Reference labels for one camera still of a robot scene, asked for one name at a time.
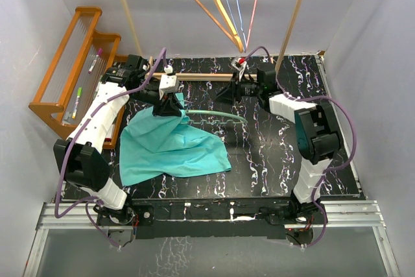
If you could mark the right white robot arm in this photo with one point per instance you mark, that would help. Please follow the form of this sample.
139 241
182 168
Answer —
318 135

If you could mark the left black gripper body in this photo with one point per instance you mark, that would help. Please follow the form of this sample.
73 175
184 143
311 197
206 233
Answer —
148 95

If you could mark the aluminium rail frame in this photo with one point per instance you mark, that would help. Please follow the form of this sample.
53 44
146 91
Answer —
353 243

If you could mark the orange wooden tiered rack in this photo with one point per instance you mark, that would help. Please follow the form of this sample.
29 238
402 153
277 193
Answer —
68 71

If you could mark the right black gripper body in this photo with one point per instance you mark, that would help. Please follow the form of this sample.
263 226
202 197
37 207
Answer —
249 89

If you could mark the purple cap marker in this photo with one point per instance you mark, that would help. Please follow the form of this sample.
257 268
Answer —
94 61

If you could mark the teal t shirt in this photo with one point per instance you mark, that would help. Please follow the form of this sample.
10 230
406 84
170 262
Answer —
151 145

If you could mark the wooden clothes rack frame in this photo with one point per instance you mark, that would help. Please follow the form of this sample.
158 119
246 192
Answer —
212 76

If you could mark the grey small block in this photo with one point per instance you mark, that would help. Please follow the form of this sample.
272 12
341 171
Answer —
67 118

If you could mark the green cap marker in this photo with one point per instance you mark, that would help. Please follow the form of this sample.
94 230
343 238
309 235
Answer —
77 99

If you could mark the blue wire hanger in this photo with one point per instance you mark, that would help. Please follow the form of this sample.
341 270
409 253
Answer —
236 17

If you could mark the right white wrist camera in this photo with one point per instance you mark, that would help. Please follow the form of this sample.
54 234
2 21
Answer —
239 64

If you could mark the red white eraser box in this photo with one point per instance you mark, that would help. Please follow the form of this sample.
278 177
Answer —
110 134

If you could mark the pink wire hanger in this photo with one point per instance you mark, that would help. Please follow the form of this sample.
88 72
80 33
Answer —
251 23

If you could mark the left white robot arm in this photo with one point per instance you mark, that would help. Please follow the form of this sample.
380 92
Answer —
79 157

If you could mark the green plastic hanger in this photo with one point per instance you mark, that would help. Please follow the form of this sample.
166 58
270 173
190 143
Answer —
210 117

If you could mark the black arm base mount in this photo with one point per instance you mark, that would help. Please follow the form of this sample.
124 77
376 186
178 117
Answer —
223 217

